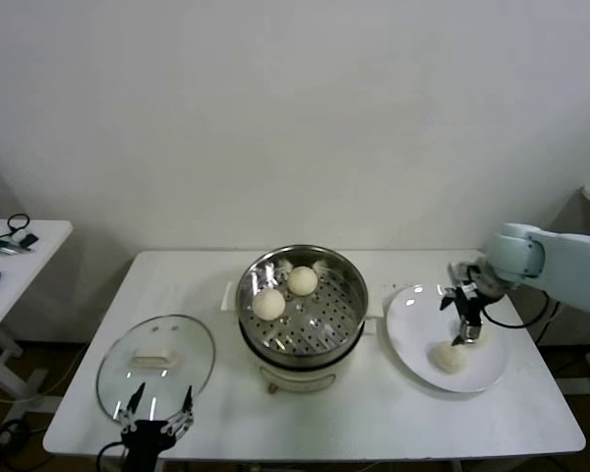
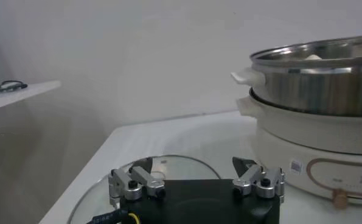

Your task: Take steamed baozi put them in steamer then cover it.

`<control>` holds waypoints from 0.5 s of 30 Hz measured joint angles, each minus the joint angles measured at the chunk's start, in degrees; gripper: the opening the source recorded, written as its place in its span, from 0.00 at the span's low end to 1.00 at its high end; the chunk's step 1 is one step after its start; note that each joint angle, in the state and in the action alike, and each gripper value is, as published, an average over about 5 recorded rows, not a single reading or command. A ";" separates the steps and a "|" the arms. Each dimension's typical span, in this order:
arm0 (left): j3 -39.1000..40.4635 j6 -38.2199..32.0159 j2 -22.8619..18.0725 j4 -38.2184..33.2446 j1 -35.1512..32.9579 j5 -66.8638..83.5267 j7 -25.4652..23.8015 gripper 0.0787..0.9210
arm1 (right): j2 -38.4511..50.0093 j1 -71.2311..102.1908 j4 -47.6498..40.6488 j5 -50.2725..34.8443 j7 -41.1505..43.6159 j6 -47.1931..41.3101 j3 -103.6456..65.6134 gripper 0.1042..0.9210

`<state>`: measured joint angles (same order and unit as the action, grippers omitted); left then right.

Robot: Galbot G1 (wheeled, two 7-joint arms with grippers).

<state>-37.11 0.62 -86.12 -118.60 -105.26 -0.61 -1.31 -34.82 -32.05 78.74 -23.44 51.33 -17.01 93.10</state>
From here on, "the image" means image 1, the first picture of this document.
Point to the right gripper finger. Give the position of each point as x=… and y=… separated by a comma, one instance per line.
x=471, y=332
x=447, y=296

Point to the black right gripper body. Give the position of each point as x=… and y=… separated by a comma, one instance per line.
x=468, y=307

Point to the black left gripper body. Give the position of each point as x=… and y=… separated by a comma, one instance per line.
x=145, y=437

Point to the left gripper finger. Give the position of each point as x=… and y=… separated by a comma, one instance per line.
x=184, y=418
x=132, y=410

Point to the pale right robot arm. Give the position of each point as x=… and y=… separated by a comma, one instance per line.
x=570, y=265

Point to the stainless steel steamer basket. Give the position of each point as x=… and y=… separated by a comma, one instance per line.
x=324, y=324

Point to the white round plate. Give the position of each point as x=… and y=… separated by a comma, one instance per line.
x=413, y=324

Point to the cream electric cooker base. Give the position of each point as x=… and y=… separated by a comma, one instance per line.
x=300, y=381

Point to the white side table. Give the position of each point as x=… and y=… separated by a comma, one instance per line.
x=24, y=280

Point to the small black object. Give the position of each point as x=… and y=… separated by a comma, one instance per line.
x=28, y=240

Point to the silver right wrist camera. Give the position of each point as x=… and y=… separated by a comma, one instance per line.
x=464, y=273

